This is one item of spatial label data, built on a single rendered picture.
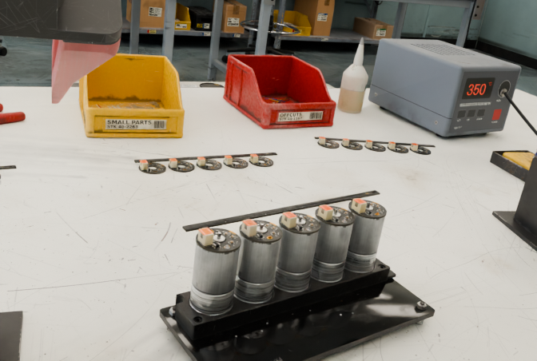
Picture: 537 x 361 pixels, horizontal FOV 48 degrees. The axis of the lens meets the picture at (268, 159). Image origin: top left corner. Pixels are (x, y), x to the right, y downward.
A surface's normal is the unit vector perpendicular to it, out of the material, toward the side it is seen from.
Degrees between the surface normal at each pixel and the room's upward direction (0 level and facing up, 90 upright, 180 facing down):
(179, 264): 0
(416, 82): 90
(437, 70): 90
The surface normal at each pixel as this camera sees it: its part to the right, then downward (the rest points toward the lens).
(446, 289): 0.14, -0.92
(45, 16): 0.17, 0.85
